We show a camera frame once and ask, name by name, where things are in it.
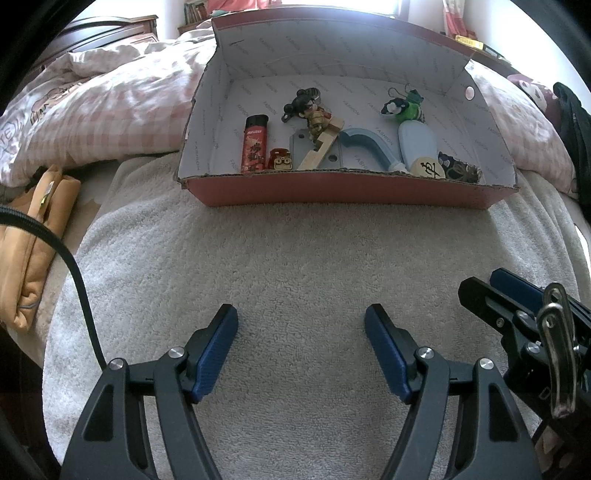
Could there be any pink checkered quilt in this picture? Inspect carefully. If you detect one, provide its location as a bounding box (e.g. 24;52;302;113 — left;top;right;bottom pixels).
0;28;578;199

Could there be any notched wooden block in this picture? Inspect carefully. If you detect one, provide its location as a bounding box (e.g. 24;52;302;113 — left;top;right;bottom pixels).
297;117;346;171

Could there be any red cardboard box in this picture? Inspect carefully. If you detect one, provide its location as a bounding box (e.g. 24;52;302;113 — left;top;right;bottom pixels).
174;7;522;210

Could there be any orange cloth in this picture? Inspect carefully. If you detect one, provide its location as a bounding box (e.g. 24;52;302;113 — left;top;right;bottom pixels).
0;164;81;332

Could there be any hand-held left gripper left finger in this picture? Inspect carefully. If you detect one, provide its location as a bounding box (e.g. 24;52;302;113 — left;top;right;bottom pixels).
60;304;239;480

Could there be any light blue oval case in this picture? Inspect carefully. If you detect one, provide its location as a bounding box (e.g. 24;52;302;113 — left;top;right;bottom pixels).
397;121;439;167

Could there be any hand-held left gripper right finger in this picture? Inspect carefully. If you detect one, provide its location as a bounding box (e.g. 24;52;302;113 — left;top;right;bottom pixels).
364;304;541;480

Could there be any red lighter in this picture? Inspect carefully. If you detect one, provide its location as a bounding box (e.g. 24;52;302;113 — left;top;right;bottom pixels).
240;114;269;175

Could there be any black-haired doll keychain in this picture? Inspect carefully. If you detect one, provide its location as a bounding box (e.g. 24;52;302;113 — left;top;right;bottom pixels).
281;88;334;139

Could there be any black braided cable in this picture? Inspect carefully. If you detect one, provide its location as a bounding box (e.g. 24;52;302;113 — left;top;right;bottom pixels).
0;205;109;370

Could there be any grey plastic plate with holes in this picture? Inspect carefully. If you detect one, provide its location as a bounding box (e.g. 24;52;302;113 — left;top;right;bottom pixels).
288;130;345;171

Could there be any white fluffy towel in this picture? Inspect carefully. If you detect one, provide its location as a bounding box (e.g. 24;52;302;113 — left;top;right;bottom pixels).
41;150;591;480

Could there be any row of books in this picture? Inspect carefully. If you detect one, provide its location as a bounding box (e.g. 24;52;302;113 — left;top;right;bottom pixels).
184;0;211;24

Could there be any beige fleece bed sheet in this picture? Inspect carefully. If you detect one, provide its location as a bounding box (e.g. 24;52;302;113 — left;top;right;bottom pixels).
69;157;130;241

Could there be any black clothing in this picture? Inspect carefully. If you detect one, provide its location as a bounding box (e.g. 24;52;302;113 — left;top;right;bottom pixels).
551;82;591;208

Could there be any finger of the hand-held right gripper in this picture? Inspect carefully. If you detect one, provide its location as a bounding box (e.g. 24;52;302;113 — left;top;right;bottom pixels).
489;268;549;308
458;276;540;341

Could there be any dark wooden headboard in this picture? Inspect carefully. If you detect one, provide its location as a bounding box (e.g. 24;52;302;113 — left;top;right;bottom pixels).
39;15;160;70

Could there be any dark patterned pouch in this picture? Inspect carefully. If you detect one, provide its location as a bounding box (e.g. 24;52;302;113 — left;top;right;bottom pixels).
436;151;483;184

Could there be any pink patterned curtain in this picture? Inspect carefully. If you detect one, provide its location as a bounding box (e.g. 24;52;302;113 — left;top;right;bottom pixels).
208;0;273;14
441;0;465;38

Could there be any round wooden chess piece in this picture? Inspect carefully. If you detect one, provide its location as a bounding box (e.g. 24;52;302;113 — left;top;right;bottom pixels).
409;157;446;180

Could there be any small red charm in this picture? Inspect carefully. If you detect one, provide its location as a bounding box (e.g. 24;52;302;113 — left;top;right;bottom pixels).
267;148;295;172

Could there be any green and blue toy keychain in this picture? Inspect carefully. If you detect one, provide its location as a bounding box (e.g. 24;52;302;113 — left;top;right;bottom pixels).
379;85;426;124

